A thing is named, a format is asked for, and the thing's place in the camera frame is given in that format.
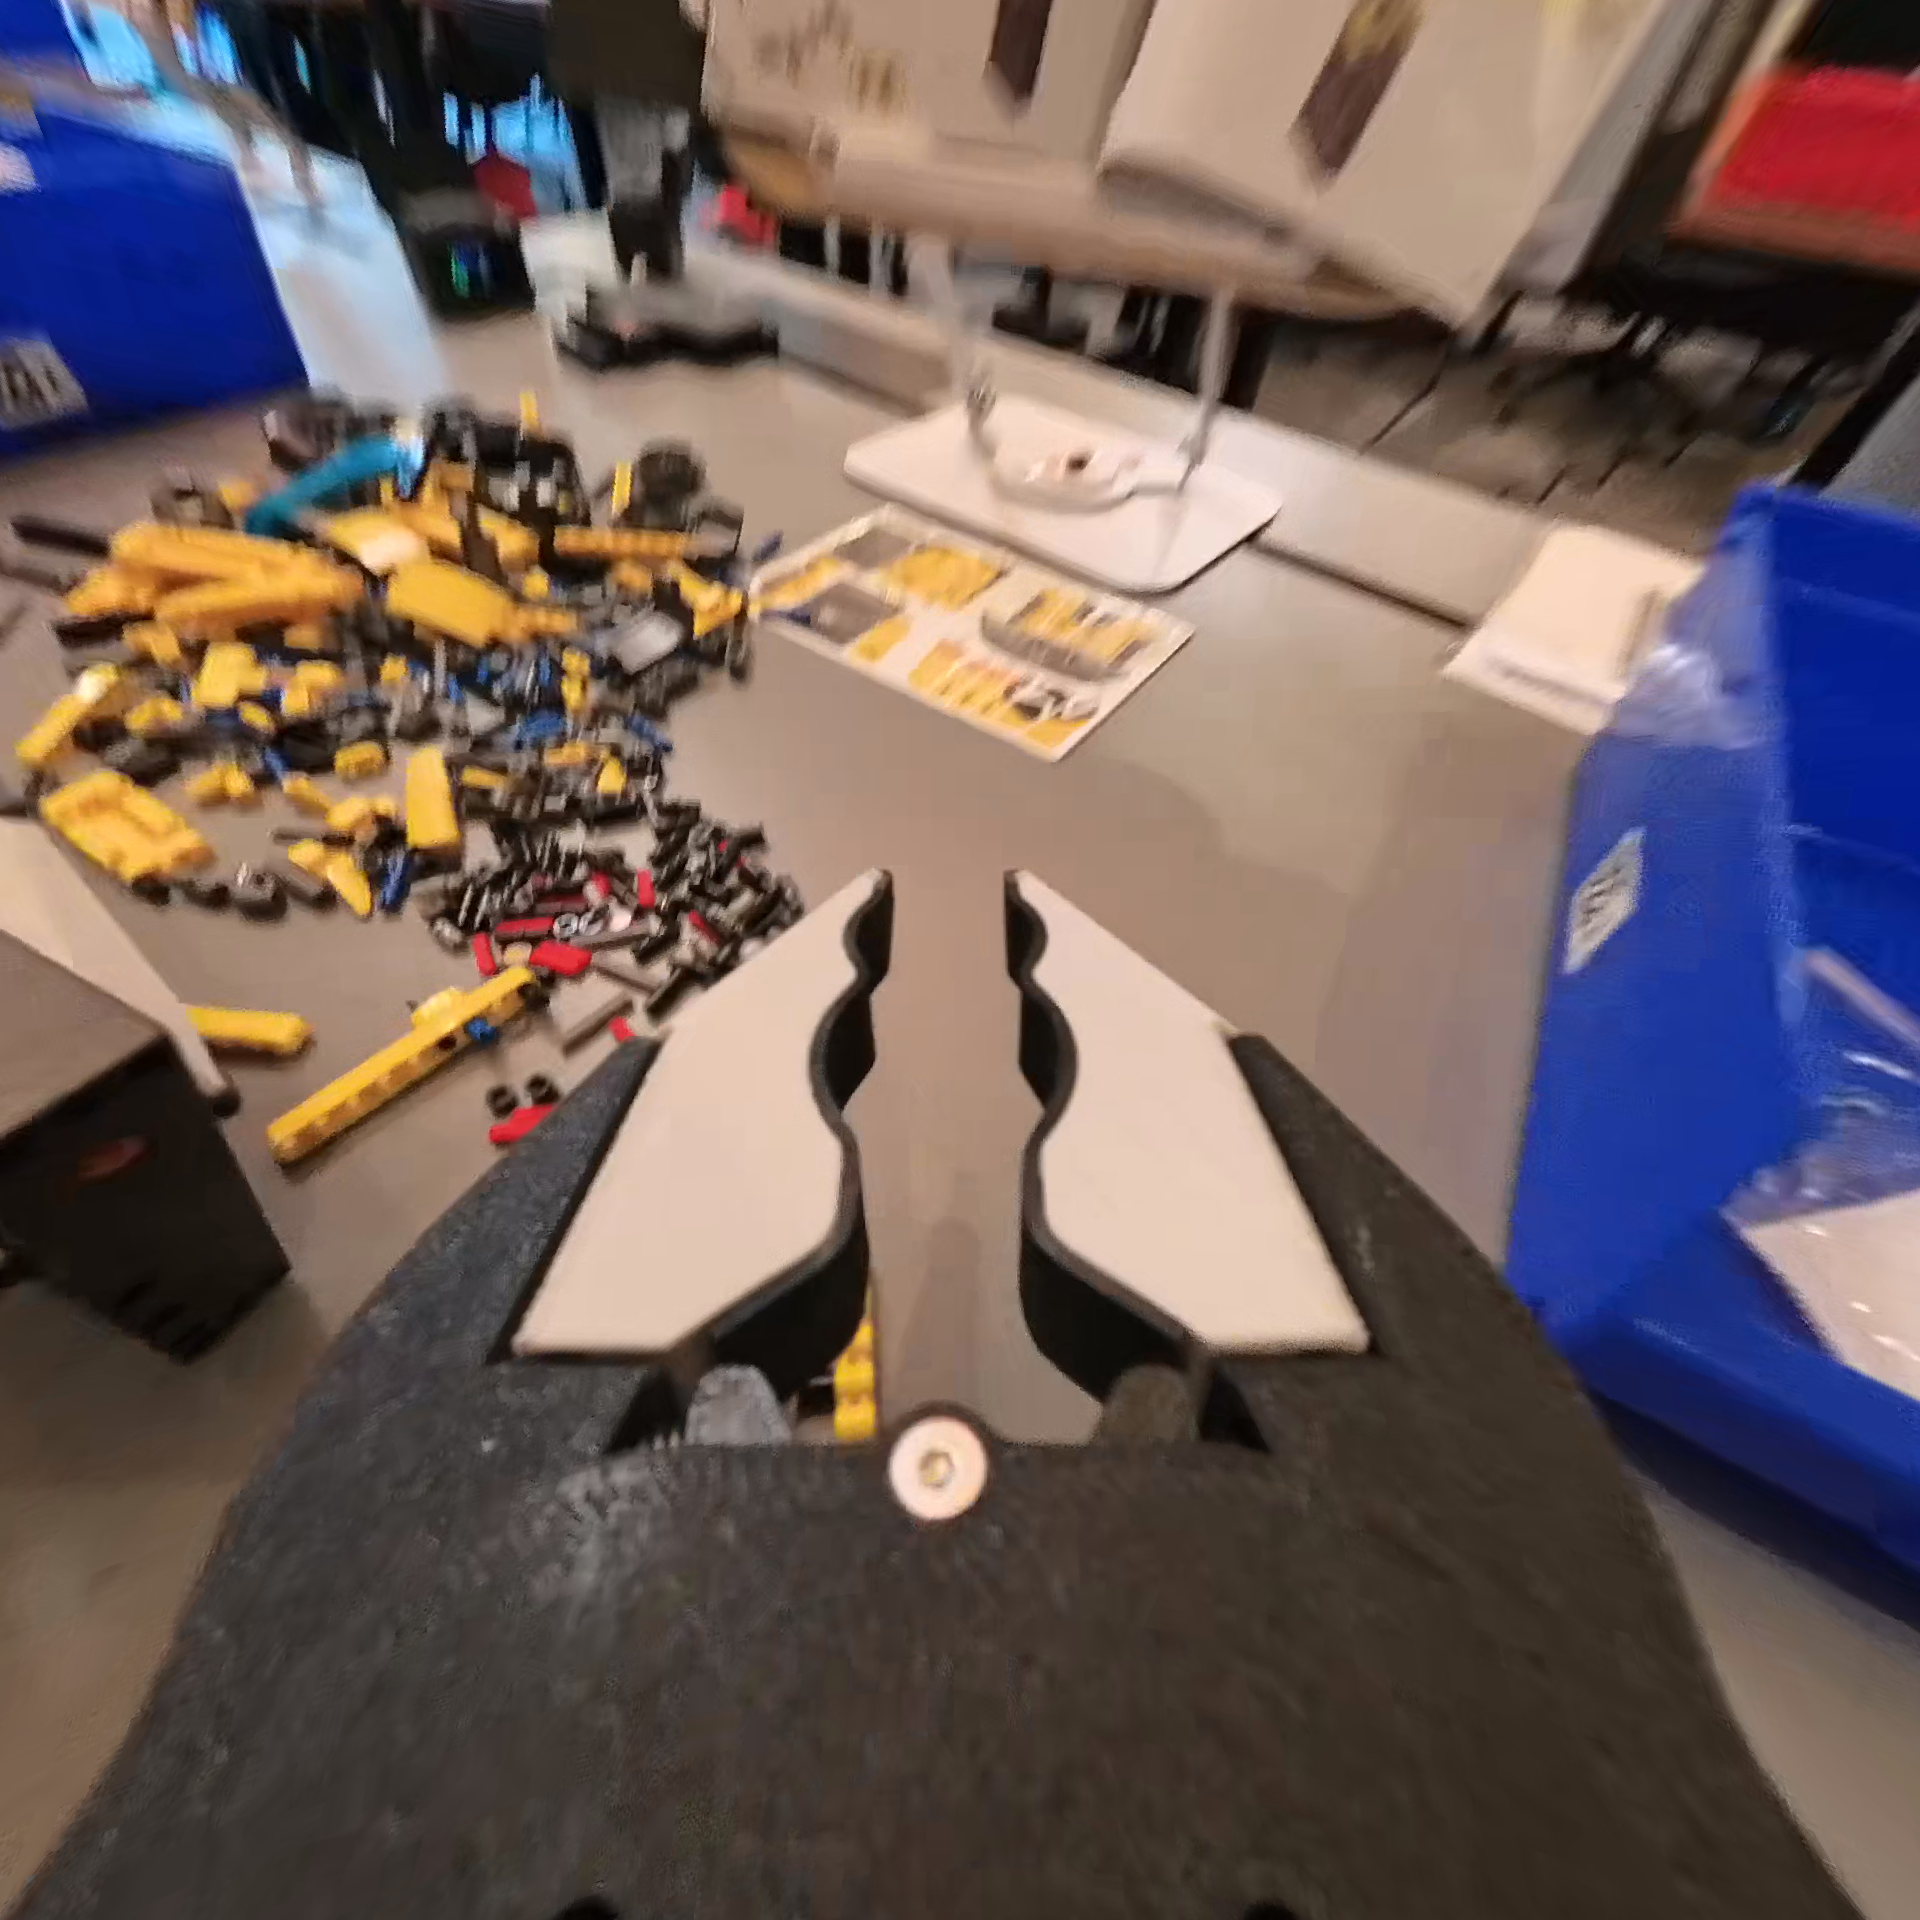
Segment black perforated block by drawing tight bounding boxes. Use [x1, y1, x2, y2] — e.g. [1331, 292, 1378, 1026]
[0, 931, 294, 1361]

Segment pile of small connector pins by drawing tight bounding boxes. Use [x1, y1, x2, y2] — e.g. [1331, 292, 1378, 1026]
[427, 796, 805, 1151]

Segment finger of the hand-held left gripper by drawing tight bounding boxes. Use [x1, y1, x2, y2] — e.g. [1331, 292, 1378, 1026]
[0, 817, 242, 1115]

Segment red plastic bin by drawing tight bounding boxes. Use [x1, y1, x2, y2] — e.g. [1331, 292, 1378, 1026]
[1709, 66, 1920, 227]

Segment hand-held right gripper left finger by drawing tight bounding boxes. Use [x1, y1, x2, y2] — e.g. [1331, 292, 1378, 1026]
[511, 866, 896, 1403]

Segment heap of mixed building bricks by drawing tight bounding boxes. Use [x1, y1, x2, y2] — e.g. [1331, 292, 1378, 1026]
[7, 391, 752, 916]

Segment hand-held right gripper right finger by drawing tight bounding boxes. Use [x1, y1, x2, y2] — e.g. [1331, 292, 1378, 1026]
[1005, 866, 1373, 1396]

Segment clear plastic bag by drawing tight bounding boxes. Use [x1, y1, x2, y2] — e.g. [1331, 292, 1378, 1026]
[1620, 632, 1920, 1396]

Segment printed paper sheets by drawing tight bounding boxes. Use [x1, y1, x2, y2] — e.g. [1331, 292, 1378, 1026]
[1443, 526, 1704, 737]

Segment clear acrylic book stand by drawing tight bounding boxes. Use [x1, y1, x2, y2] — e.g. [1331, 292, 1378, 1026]
[810, 129, 1336, 513]

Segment blue plastic bin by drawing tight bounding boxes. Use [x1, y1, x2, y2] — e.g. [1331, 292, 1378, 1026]
[0, 60, 309, 459]
[1506, 481, 1920, 1623]

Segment yellow sticker sheet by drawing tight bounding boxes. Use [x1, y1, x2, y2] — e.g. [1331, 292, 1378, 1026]
[749, 508, 1194, 762]

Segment open instruction booklet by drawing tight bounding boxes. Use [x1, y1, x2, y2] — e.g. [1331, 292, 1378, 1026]
[701, 0, 1667, 319]

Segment long yellow holed beam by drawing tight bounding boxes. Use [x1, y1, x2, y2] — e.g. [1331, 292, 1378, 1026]
[267, 968, 542, 1164]

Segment yellow brick assembly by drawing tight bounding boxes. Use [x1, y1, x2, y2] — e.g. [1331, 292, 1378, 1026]
[815, 1290, 887, 1446]

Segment small black device with screen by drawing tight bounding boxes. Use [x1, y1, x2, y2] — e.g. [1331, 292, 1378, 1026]
[427, 224, 535, 319]

